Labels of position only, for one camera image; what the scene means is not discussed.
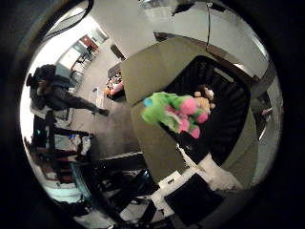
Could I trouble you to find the green and pink dinosaur plush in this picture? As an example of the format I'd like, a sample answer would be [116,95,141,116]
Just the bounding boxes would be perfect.
[140,91,211,140]

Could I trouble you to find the black slatted container basket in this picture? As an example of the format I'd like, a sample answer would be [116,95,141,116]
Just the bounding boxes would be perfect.
[157,54,253,167]

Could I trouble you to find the pile of colourful plush toys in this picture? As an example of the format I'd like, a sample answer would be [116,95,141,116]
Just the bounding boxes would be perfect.
[103,72,125,97]

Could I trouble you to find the black equipment rack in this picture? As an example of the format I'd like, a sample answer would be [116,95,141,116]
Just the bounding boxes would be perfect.
[75,152,160,227]

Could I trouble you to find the tan plush toy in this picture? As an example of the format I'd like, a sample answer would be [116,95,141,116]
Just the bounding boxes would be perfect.
[193,85,217,113]

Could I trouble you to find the person in dark clothes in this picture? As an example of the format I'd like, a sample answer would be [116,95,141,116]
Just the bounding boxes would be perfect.
[25,64,111,117]

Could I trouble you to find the thin black hanging cable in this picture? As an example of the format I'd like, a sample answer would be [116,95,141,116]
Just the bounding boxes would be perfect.
[205,2,214,52]

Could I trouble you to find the black cable loop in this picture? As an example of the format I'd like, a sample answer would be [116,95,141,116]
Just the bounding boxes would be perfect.
[43,0,95,41]

